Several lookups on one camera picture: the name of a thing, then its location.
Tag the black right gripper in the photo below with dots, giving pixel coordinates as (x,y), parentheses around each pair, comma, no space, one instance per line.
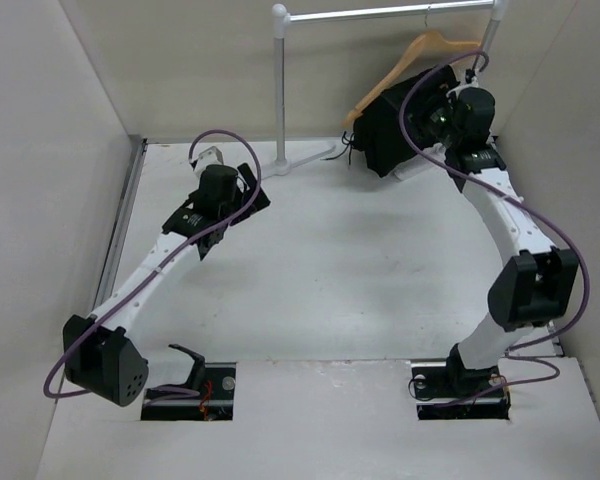
(447,100)

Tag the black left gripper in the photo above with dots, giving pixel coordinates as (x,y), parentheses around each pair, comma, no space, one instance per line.
(246,197)

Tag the wooden clothes hanger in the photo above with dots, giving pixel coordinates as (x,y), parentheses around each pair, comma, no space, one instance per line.
(430,44)

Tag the black trousers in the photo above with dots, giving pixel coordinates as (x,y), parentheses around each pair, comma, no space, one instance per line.
(377,134)

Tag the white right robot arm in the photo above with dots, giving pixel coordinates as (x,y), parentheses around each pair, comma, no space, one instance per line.
(533,288)

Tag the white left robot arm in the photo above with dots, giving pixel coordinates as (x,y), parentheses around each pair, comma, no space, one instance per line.
(102,351)

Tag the white clothes rack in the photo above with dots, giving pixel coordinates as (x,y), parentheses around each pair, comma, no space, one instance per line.
(349,65)

